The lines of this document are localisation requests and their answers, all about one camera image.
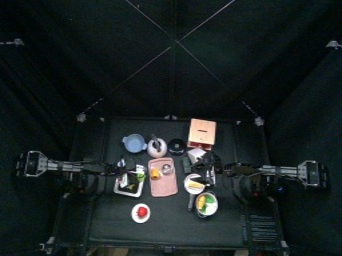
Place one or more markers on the metal frame corner bracket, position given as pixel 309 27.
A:
pixel 16 42
pixel 333 44
pixel 170 117
pixel 81 117
pixel 258 121

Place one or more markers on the small round white plate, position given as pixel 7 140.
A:
pixel 141 218

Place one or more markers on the small silver metal cup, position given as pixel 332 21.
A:
pixel 167 169

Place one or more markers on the orange toy food piece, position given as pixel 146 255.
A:
pixel 154 173

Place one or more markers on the white text label sticker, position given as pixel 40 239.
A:
pixel 262 226

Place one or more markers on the green toy leaf vegetable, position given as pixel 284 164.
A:
pixel 209 201

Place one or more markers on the yellow toy corn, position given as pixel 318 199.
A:
pixel 202 201

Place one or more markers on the black round lid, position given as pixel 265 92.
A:
pixel 177 147

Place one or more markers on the red toy apple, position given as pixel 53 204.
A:
pixel 142 211

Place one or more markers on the silver toy frying pan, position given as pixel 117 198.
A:
pixel 206 204

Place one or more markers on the small white box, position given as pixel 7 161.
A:
pixel 195 154

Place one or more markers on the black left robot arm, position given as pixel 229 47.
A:
pixel 58 165

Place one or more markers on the white square tray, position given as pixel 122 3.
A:
pixel 129 190

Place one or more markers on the white plate with rim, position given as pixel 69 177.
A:
pixel 193 190

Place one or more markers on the yellow toy cake slice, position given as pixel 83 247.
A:
pixel 195 185

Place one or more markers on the blue toy pot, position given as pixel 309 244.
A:
pixel 134 143

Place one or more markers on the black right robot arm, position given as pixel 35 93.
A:
pixel 285 171

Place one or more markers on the wooden drawer box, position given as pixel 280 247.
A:
pixel 202 132

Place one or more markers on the pink rectangular tray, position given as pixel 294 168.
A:
pixel 163 186

